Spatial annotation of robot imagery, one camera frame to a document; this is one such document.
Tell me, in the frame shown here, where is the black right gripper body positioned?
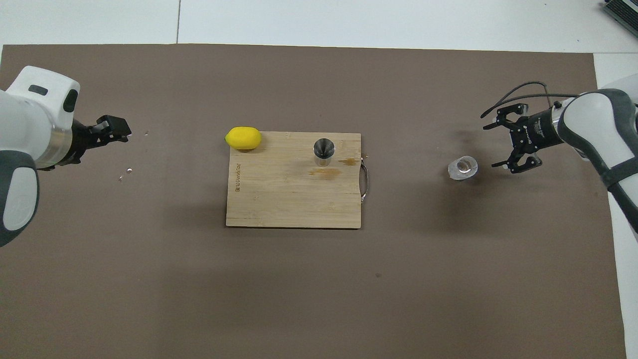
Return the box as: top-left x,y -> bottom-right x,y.
518,110 -> 567,151

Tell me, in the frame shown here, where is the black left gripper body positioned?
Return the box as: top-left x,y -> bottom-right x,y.
72,119 -> 98,166

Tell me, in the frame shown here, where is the small clear glass cup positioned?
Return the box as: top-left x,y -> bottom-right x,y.
448,155 -> 479,181

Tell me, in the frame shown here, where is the steel double jigger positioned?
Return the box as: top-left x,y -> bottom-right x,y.
313,138 -> 335,168

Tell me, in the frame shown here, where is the yellow lemon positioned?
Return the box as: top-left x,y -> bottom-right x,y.
225,127 -> 262,151

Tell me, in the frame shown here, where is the grey ribbed device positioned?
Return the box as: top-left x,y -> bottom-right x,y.
601,0 -> 638,26

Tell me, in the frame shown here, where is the bamboo cutting board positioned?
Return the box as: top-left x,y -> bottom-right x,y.
225,132 -> 370,229

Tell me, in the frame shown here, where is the brown table mat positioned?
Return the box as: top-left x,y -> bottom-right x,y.
0,44 -> 628,359

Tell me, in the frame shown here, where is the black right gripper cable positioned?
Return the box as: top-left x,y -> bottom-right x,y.
480,81 -> 581,119

